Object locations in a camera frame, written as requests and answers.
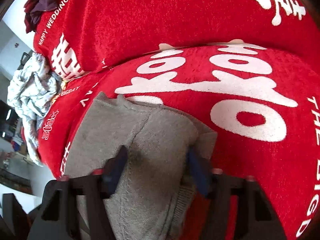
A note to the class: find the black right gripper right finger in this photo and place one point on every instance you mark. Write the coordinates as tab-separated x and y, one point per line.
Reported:
238	208

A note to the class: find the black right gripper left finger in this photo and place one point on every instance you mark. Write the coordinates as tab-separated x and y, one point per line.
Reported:
73	205

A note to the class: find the grey knitted garment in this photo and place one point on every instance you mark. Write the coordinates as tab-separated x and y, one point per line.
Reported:
155	190

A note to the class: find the purple maroon clothes pile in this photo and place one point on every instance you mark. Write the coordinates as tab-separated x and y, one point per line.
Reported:
33	11

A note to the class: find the pale crumpled cloth pile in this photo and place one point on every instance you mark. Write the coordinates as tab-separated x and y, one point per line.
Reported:
30	93

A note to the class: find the red back cushion cover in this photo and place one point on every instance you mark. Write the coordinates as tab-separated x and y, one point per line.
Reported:
84	35

